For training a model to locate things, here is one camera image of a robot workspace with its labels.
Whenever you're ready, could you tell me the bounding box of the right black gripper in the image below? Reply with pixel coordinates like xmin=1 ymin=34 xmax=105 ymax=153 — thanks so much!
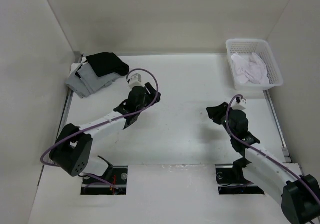
xmin=206 ymin=102 xmax=236 ymax=138

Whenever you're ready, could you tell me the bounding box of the white tank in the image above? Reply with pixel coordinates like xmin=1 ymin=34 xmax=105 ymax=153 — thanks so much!
xmin=231 ymin=53 xmax=270 ymax=85
xmin=70 ymin=62 xmax=88 ymax=74

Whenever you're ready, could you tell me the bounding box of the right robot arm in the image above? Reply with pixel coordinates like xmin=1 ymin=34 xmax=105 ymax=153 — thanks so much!
xmin=206 ymin=102 xmax=320 ymax=224

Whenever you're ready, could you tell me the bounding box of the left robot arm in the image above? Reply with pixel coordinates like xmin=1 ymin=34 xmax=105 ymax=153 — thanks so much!
xmin=49 ymin=82 xmax=161 ymax=184

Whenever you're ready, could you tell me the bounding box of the black folded tank top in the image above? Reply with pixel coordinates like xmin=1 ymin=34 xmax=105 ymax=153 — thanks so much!
xmin=86 ymin=52 xmax=130 ymax=77

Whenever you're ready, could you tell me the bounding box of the grey folded tank top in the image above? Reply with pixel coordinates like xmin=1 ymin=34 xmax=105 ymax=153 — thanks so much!
xmin=65 ymin=64 xmax=121 ymax=98

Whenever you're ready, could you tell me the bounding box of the white folded tank top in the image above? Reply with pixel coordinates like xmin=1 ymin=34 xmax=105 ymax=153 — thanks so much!
xmin=70 ymin=62 xmax=88 ymax=74

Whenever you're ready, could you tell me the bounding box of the white plastic basket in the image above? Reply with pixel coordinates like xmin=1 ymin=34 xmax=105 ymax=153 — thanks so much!
xmin=225 ymin=38 xmax=284 ymax=91

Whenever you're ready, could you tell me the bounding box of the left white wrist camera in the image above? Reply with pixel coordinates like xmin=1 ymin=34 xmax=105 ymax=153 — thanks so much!
xmin=127 ymin=73 xmax=144 ymax=89

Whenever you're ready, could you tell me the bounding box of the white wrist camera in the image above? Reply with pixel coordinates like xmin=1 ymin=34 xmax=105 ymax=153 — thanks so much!
xmin=232 ymin=96 xmax=247 ymax=110
xmin=127 ymin=73 xmax=144 ymax=89

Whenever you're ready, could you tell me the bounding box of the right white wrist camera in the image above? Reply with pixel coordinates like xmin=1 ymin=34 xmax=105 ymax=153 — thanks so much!
xmin=232 ymin=96 xmax=247 ymax=110

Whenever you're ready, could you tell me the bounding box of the right aluminium table rail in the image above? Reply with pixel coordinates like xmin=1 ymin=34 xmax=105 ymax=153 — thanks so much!
xmin=263 ymin=90 xmax=292 ymax=163

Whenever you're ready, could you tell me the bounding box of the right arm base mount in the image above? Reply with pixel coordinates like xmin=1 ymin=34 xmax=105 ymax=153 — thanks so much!
xmin=215 ymin=165 xmax=265 ymax=195

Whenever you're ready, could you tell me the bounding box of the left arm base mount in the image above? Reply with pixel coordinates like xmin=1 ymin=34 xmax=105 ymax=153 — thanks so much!
xmin=80 ymin=166 xmax=129 ymax=195

